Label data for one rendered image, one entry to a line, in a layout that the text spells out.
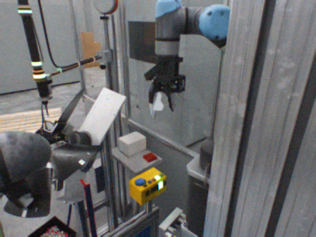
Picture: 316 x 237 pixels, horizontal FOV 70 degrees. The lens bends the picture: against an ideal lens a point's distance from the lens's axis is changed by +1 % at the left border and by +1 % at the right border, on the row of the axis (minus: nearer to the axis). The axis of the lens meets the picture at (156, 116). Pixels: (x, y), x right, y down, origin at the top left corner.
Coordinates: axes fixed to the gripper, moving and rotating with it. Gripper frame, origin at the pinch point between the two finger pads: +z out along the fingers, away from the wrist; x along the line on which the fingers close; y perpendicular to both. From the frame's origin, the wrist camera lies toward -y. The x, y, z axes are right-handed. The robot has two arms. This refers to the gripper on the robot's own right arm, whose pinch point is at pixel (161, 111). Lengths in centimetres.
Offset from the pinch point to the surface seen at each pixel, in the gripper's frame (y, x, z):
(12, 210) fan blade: -48, -49, 51
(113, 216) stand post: -60, 8, 105
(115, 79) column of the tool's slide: -87, 34, 11
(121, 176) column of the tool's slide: -88, 33, 99
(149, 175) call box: -15.8, 6.5, 40.8
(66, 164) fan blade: -31.3, -26.3, 27.2
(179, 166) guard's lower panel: -31, 46, 63
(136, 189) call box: -13.1, -3.4, 42.1
